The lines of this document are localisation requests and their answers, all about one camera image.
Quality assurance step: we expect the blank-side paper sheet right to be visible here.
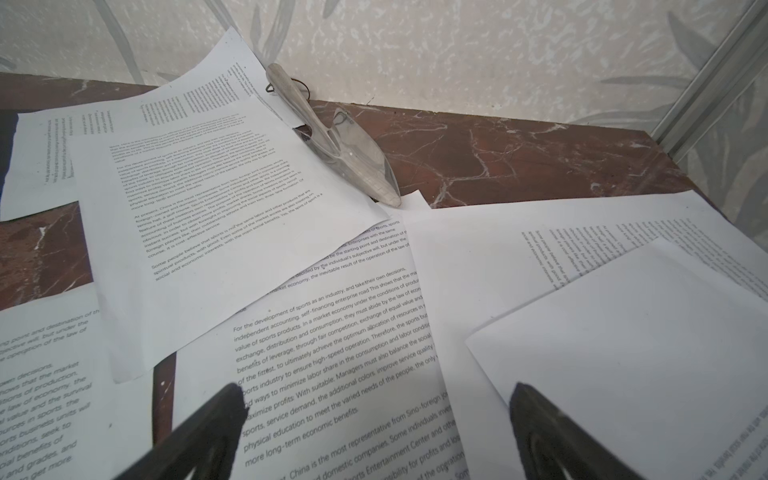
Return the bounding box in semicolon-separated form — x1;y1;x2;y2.
466;239;767;479

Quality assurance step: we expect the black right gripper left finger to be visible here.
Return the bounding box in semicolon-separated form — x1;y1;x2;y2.
118;383;248;479

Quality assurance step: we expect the aluminium frame post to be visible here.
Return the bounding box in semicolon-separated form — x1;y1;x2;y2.
652;1;767;161

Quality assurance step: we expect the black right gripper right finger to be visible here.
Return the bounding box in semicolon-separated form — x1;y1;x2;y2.
509;383;640;479

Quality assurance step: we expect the printed paper sheet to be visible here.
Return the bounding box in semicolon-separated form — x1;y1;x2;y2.
1;284;152;479
1;28;302;221
68;98;387;383
173;192;469;479
406;191;767;479

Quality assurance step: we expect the silver metal trowel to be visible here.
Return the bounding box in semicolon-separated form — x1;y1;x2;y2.
266;63;402;208

